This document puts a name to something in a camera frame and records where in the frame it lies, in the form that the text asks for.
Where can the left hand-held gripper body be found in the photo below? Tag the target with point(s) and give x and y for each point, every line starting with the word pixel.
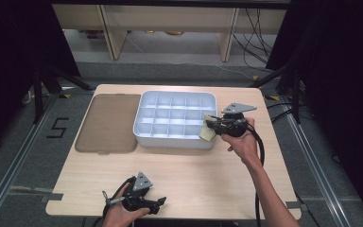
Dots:
pixel 137 198

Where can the light green sock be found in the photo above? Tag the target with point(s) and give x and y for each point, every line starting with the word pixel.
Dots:
pixel 206 134

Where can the light wooden desk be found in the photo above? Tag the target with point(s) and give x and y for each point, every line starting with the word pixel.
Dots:
pixel 170 19

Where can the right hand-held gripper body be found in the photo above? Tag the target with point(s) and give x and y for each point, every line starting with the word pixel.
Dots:
pixel 234 126

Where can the person's right hand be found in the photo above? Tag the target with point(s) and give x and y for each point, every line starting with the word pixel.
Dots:
pixel 247 146

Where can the white divided storage box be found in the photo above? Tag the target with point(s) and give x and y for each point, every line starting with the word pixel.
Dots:
pixel 170 113

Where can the translucent box lid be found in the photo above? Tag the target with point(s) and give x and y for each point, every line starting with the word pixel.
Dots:
pixel 107 123

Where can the aluminium floor rail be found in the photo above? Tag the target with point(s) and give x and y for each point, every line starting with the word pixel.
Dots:
pixel 315 170
pixel 15 164

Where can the black metal stand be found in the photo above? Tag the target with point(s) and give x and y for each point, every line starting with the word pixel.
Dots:
pixel 38 94
pixel 294 94

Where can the person's left hand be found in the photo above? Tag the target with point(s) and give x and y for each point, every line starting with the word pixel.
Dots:
pixel 118 216

